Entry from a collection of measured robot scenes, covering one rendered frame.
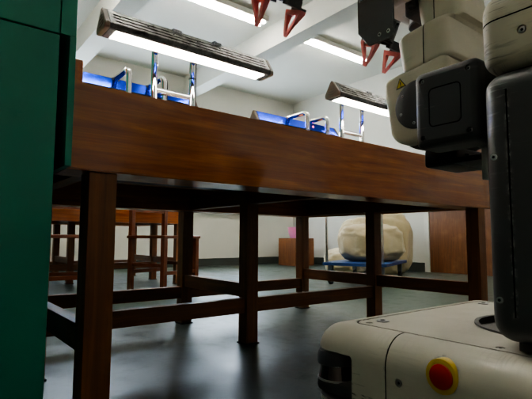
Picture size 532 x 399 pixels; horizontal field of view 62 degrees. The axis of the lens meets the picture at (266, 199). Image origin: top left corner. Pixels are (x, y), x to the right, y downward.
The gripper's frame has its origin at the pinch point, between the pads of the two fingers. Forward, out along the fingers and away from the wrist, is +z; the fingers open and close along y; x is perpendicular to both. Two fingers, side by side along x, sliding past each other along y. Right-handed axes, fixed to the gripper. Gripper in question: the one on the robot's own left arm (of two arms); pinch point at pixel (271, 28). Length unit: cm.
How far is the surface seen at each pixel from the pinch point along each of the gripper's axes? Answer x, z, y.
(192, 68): -52, 18, -6
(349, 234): -164, 141, -267
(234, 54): -37.2, 9.0, -13.1
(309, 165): 9.4, 33.0, -19.6
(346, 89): -37, 9, -71
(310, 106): -519, 57, -481
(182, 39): -36.1, 9.5, 7.6
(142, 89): -87, 34, -2
